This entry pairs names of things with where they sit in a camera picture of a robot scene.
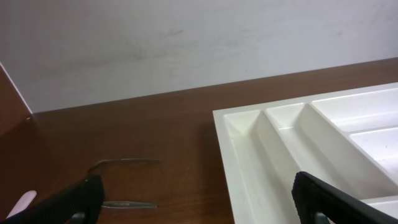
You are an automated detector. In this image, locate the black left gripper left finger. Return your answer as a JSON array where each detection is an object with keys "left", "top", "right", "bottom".
[{"left": 1, "top": 175, "right": 105, "bottom": 224}]

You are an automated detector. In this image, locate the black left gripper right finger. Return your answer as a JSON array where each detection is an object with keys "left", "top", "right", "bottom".
[{"left": 292, "top": 171, "right": 397, "bottom": 224}]

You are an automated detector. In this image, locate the lower left metal teaspoon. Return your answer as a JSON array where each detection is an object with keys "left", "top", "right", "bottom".
[{"left": 102, "top": 201, "right": 157, "bottom": 209}]

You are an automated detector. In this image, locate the metal teaspoon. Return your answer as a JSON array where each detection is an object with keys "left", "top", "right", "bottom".
[
  {"left": 88, "top": 158, "right": 160, "bottom": 174},
  {"left": 102, "top": 201, "right": 157, "bottom": 209}
]

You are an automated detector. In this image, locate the upper left metal teaspoon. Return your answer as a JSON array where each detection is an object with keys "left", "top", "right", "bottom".
[{"left": 88, "top": 158, "right": 160, "bottom": 174}]

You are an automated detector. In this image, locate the white plastic knife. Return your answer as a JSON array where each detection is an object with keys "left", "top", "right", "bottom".
[{"left": 7, "top": 190, "right": 37, "bottom": 218}]

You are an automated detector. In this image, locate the white cutlery organizer tray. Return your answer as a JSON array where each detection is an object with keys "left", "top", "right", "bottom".
[{"left": 213, "top": 83, "right": 397, "bottom": 223}]

